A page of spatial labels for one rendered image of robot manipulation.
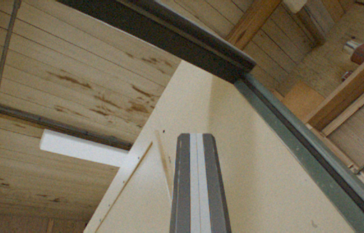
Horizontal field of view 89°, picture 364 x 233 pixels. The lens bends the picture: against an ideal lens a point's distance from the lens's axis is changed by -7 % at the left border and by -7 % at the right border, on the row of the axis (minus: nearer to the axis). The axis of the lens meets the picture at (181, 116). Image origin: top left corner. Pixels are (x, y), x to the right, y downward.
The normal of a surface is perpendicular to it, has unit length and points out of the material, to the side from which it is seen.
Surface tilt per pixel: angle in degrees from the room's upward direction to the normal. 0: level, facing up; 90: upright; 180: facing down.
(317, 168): 90
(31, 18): 179
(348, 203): 90
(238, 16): 179
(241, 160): 90
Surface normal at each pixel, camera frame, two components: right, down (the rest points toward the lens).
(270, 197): -0.83, -0.26
